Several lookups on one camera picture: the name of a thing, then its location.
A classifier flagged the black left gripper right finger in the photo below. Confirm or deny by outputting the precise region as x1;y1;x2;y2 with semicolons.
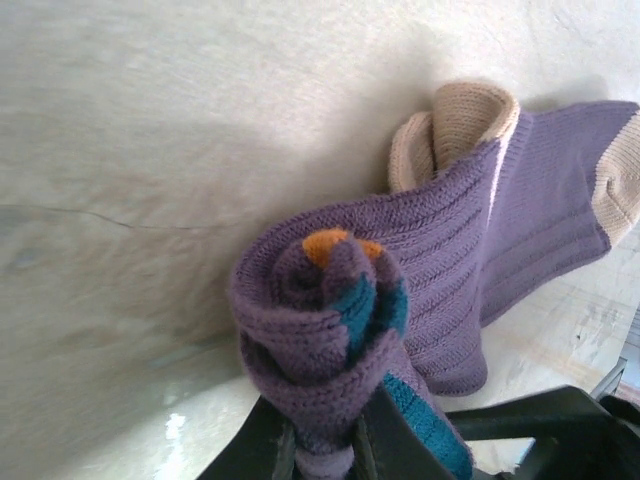
349;383;501;480

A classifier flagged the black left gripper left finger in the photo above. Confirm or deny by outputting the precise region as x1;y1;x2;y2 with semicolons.
197;394;301;480

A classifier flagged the purple sock with beige toe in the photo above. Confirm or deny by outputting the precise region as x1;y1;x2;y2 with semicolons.
227;79;640;480

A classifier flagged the aluminium rail frame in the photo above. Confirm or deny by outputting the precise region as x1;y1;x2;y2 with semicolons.
592;304;640;399

